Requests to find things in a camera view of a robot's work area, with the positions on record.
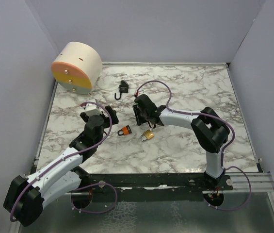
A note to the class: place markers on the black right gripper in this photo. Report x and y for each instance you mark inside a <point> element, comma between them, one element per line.
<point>138,119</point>

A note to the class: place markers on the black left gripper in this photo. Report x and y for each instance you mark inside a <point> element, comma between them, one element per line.
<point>112,113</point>

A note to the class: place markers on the brass padlock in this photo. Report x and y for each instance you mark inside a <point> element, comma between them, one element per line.
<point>147,135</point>

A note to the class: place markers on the orange and black padlock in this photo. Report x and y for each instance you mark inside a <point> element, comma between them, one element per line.
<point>124,131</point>

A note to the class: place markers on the black Kaijing padlock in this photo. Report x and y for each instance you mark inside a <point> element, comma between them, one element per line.
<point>123,88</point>

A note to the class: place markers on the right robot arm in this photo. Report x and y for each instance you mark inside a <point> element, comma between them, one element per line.
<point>211,132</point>

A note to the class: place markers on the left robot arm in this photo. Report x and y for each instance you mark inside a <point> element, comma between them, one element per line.
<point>28,196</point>

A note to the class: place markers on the cream cylinder with coloured face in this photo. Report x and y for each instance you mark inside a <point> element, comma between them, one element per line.
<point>77,68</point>

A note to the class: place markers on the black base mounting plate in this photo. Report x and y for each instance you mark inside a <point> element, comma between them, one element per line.
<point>146,187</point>

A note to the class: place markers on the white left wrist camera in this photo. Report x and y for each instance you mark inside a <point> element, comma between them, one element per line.
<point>90,108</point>

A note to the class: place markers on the aluminium frame rail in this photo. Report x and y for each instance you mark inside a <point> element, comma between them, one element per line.
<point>260,182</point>

